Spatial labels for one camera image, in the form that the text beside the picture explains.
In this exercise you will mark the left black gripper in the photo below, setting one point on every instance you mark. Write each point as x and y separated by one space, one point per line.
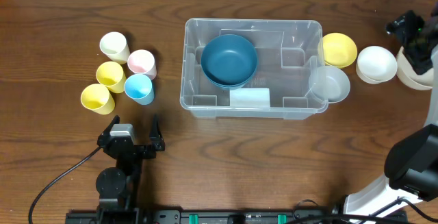
135 149

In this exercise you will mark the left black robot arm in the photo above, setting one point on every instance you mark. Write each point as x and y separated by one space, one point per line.
117 186

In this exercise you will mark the dark blue large bowl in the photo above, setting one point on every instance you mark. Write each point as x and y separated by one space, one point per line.
230 82

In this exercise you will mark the white small bowl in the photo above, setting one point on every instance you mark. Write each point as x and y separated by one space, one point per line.
376 65

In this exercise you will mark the pink plastic cup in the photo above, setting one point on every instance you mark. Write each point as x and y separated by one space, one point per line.
142 62

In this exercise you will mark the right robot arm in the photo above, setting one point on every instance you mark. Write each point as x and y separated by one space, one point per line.
410 171

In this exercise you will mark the white label on bin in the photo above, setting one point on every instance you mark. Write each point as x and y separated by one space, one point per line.
250 98

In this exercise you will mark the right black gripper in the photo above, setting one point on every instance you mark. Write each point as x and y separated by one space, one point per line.
411 25

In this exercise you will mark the clear plastic storage bin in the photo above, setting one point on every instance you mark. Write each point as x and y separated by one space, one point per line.
288 51

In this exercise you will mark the yellow plastic cup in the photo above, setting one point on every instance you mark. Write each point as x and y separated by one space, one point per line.
97 98
112 76

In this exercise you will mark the cream plastic cup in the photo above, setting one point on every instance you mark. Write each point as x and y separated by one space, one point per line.
114 45

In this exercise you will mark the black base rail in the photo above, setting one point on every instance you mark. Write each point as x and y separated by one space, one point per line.
177 217

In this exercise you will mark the yellow plastic cup lower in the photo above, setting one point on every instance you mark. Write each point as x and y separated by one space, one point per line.
97 98

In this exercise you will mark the yellow plastic cup upper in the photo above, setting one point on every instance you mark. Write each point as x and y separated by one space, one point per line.
112 76

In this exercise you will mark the light blue plastic cup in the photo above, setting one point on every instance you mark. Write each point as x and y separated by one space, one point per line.
140 88

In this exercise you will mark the yellow small bowl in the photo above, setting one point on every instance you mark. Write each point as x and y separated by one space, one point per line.
339 50

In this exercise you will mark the beige large bowl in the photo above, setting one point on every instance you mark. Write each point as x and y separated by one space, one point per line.
409 77

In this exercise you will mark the grey small bowl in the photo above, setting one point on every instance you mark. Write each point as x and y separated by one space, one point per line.
330 83

